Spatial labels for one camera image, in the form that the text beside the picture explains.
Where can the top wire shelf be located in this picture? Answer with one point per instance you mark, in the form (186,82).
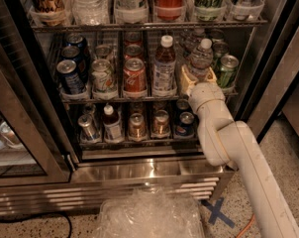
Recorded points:
(152,26)

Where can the red cola can front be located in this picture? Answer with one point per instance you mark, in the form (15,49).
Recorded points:
(135,78)

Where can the silver can bottom shelf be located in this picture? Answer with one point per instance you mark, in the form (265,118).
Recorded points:
(88,127)

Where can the clear plastic bag pile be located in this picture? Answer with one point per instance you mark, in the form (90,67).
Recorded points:
(150,214)

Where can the clear front water bottle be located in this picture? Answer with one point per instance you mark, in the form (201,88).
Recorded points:
(200,59)

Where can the blue pepsi can front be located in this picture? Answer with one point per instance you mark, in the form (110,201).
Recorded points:
(69,77)

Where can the blue pepsi can middle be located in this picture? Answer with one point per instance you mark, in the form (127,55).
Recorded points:
(74,53)

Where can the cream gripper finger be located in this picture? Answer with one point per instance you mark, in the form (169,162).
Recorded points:
(187,80)
(211,77)

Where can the white label bottle top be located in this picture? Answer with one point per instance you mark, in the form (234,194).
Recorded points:
(131,11)

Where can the white green soda can front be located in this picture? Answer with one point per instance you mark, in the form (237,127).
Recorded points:
(103,80)

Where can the clear water bottle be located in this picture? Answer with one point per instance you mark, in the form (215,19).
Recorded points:
(200,59)
(192,39)
(90,12)

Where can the white green soda can rear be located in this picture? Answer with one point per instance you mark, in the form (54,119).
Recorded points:
(104,52)

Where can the green tall can top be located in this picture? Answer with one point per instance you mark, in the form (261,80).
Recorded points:
(207,10)

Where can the clear rear water bottle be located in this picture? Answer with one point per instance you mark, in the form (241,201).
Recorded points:
(192,39)

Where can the blue pepsi can bottom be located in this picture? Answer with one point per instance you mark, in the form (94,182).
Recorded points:
(184,125)

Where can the brown iced tea bottle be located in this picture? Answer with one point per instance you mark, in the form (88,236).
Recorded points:
(163,67)

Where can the open fridge door right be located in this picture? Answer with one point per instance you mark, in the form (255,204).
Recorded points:
(276,65)

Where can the orange can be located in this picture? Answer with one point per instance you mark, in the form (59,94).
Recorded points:
(137,130)
(160,124)

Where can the bottom wire shelf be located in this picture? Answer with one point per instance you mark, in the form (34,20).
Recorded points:
(173,142)

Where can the blue pepsi can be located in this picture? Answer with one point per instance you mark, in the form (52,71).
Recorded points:
(76,39)
(74,53)
(69,77)
(184,125)

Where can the white green soda can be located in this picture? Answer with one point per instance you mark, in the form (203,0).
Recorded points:
(104,52)
(103,80)

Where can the clear water bottle top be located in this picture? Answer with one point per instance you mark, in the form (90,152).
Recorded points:
(90,12)

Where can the dark bottle top right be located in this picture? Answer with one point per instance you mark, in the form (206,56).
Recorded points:
(243,10)

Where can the red cola can middle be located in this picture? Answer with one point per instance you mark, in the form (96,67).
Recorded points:
(133,52)

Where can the tan tall can top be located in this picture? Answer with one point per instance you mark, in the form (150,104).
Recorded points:
(50,12)

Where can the orange can bottom left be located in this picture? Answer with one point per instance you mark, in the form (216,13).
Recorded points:
(137,130)

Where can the stainless steel display fridge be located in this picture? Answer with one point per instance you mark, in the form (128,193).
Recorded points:
(101,174)

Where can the green soda can middle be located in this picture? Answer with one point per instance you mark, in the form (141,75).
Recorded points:
(220,49)

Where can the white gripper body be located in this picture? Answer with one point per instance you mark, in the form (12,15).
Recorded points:
(203,93)

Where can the wire shelf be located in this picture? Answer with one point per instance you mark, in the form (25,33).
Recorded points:
(173,142)
(88,96)
(152,26)

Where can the blue pepsi can rear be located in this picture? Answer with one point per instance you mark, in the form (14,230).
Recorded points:
(76,39)

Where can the red cola bottle top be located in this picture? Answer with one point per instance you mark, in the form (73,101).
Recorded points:
(168,10)

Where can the small brown tea bottle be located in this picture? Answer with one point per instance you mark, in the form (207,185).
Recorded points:
(112,123)

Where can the blue tape cross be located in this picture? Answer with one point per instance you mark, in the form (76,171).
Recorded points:
(216,212)

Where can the orange can bottom right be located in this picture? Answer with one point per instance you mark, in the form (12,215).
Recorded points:
(160,124)

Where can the red cola can rear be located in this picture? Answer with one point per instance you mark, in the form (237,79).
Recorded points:
(133,38)

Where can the middle wire shelf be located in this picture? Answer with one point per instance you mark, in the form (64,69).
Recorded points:
(88,96)

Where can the red cola can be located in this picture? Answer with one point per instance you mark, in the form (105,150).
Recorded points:
(133,52)
(135,78)
(133,38)

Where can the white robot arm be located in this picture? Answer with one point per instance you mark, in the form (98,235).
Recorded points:
(224,140)

